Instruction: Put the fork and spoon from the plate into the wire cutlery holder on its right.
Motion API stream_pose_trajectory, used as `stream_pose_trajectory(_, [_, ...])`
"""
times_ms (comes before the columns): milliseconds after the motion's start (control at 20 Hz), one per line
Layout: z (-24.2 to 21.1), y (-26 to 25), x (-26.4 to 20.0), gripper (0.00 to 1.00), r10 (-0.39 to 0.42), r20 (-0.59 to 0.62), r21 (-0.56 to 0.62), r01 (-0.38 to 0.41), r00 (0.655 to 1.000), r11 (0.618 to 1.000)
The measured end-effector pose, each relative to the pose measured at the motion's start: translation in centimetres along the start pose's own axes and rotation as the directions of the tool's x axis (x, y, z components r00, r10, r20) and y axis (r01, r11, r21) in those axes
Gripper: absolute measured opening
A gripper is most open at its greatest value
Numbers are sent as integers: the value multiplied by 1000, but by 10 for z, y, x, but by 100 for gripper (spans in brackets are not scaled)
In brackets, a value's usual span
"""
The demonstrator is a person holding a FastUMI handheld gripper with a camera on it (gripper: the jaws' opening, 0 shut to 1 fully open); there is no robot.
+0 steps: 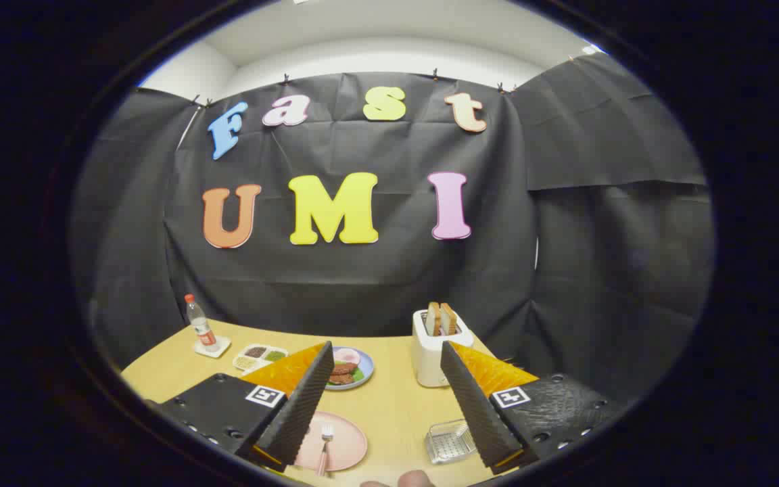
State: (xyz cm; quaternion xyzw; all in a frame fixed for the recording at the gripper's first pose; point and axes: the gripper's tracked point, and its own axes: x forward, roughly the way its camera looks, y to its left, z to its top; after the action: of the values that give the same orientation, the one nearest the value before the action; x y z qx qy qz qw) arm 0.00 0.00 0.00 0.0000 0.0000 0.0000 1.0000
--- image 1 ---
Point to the white divided dish with beans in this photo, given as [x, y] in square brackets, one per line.
[261, 359]

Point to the white toaster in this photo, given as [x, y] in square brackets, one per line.
[427, 358]

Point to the small ceiling light panel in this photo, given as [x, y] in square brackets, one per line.
[591, 49]

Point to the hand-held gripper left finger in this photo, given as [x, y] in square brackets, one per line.
[295, 412]

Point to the pink plate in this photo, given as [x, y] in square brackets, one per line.
[349, 443]

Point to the toast bread slice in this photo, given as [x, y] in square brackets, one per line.
[448, 319]
[433, 319]

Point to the brown meat strip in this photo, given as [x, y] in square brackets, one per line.
[341, 379]
[344, 368]

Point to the blue plate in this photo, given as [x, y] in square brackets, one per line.
[365, 370]

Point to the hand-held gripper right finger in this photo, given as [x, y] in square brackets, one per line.
[477, 412]

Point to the clear water bottle red label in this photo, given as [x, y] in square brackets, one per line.
[201, 328]

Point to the clear perforated basket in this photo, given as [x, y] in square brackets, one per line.
[447, 443]

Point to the white square coaster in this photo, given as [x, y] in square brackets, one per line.
[224, 347]

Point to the pink ham slice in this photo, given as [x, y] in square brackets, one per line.
[347, 356]

